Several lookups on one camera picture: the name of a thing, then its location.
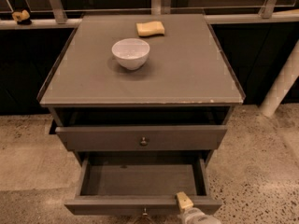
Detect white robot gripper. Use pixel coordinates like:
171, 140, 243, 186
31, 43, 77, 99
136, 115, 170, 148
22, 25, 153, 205
176, 191, 221, 224

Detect grey drawer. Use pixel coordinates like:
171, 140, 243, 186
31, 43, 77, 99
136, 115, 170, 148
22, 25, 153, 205
55, 125, 227, 151
64, 158, 221, 216

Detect grey top drawer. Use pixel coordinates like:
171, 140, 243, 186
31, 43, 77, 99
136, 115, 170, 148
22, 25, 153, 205
55, 125, 227, 151

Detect grey drawer cabinet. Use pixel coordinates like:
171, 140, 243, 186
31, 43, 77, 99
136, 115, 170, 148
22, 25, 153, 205
39, 15, 244, 163

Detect white ceramic bowl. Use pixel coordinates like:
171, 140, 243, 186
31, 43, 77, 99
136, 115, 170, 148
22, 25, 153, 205
111, 38, 150, 70

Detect white diagonal pole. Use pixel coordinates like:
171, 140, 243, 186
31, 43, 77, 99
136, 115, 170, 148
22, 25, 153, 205
260, 40, 299, 117

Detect yellow sponge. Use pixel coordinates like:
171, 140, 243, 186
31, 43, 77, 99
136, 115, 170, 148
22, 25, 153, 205
136, 21, 164, 36

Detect metal window railing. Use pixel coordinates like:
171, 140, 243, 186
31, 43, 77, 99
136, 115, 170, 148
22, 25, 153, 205
0, 0, 298, 29

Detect small yellow black object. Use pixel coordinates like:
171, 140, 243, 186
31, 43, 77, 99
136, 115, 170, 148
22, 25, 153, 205
12, 9, 31, 24

